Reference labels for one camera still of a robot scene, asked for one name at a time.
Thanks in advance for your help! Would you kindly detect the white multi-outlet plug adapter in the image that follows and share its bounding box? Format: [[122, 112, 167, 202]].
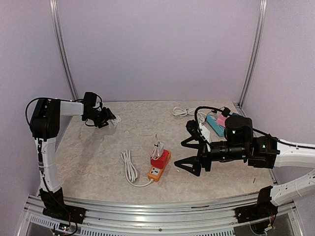
[[109, 115, 122, 126]]

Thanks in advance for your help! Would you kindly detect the orange power strip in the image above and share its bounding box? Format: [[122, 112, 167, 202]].
[[148, 157, 171, 182]]

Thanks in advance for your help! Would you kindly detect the red cube adapter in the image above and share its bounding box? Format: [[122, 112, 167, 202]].
[[151, 150, 171, 169]]

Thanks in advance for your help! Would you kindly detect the right aluminium corner post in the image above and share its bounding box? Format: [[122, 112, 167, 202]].
[[237, 0, 268, 109]]

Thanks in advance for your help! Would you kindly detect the white power strip cord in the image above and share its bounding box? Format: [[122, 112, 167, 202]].
[[120, 149, 155, 188]]

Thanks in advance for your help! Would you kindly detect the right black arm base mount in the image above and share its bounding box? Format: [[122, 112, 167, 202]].
[[235, 186, 278, 223]]

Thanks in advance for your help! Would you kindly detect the white coiled cord at back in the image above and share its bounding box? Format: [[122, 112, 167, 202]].
[[172, 106, 210, 123]]

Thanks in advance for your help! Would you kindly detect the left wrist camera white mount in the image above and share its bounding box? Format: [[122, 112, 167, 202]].
[[82, 91, 97, 108]]

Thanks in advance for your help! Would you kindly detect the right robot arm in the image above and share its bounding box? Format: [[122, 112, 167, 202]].
[[174, 116, 315, 176]]

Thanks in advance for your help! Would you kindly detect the pink power strip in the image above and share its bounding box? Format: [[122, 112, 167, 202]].
[[216, 115, 227, 127]]

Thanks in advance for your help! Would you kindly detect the black plug adapter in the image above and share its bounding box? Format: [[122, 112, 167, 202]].
[[221, 107, 231, 117]]

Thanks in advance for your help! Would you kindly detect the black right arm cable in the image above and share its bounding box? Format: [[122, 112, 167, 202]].
[[194, 105, 315, 149]]

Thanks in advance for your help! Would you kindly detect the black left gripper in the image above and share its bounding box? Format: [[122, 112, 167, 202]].
[[85, 106, 116, 128]]

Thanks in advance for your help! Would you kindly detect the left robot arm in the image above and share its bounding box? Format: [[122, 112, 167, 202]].
[[25, 92, 117, 193]]

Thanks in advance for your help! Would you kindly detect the teal power strip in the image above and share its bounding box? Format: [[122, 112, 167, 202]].
[[206, 115, 225, 137]]

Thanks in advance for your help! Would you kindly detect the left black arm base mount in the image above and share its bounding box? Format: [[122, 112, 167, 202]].
[[39, 188, 86, 224]]

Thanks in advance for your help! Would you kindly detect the aluminium corner post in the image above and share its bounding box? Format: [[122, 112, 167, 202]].
[[49, 0, 79, 100], [237, 0, 268, 109]]

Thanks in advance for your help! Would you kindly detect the left aluminium corner post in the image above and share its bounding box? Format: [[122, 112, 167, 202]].
[[49, 0, 79, 100]]

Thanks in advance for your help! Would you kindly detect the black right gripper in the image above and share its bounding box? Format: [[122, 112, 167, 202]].
[[174, 135, 248, 176]]

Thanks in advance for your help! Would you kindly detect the aluminium front rail frame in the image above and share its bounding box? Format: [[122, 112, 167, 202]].
[[13, 193, 306, 236]]

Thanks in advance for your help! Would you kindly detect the white usb charger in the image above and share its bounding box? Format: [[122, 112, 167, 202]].
[[157, 142, 164, 155]]

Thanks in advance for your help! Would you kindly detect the white charger cable bundle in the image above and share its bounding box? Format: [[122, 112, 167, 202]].
[[150, 132, 162, 160]]

